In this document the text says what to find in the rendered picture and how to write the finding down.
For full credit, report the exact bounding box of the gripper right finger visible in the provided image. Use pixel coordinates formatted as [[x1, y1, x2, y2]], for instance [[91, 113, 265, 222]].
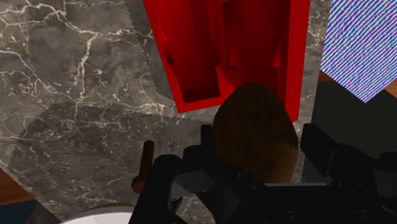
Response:
[[299, 122, 397, 224]]

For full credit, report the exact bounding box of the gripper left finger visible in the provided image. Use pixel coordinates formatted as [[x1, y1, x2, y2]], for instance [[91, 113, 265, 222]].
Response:
[[128, 123, 265, 224]]

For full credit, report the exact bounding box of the brown wooden stick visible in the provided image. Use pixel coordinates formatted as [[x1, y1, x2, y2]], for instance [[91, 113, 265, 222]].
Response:
[[131, 139, 155, 195]]

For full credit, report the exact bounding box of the brown egg-shaped object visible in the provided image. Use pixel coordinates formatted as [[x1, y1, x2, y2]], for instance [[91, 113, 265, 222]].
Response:
[[212, 81, 300, 185]]

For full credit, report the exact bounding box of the white bowl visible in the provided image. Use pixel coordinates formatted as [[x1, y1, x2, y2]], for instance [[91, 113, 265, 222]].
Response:
[[59, 203, 137, 224]]

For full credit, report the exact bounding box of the red open box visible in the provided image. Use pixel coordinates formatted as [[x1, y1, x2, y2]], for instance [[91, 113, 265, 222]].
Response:
[[143, 0, 311, 123]]

